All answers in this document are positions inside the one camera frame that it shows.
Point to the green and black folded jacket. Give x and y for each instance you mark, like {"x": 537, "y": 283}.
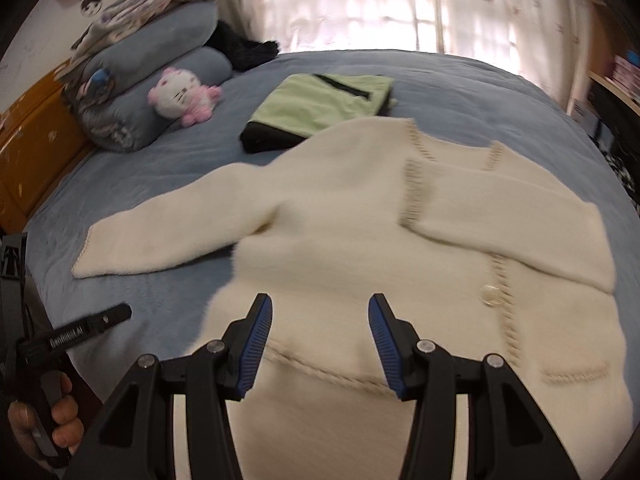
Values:
{"x": 310, "y": 105}

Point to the grey pillows stack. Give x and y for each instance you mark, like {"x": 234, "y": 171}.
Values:
{"x": 125, "y": 115}

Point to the black and white patterned cloth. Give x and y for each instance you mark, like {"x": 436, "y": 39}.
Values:
{"x": 625, "y": 180}

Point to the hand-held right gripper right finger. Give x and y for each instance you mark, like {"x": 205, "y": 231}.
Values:
{"x": 386, "y": 345}

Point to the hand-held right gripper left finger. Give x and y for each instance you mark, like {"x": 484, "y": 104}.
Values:
{"x": 256, "y": 345}

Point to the white sheer curtain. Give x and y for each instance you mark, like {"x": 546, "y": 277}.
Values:
{"x": 350, "y": 5}

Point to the blue-grey folded blanket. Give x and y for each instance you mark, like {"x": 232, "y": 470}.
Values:
{"x": 165, "y": 35}

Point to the wooden shelf unit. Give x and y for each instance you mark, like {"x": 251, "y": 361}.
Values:
{"x": 607, "y": 45}

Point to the black fluffy cloth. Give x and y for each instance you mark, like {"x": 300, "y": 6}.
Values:
{"x": 240, "y": 50}

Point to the cream knit sweater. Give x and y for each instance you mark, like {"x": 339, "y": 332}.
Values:
{"x": 350, "y": 240}

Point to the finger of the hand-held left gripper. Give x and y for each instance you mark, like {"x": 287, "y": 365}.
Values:
{"x": 85, "y": 327}

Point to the blue-grey bed blanket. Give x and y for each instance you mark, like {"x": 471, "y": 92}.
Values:
{"x": 150, "y": 175}

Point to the black bag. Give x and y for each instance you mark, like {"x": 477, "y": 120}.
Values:
{"x": 610, "y": 115}

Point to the orange wooden headboard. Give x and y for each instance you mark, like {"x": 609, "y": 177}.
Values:
{"x": 35, "y": 125}

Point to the pink and white cat plush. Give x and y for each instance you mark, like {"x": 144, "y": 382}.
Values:
{"x": 175, "y": 92}

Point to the person's left hand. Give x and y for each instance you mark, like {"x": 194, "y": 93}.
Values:
{"x": 67, "y": 425}

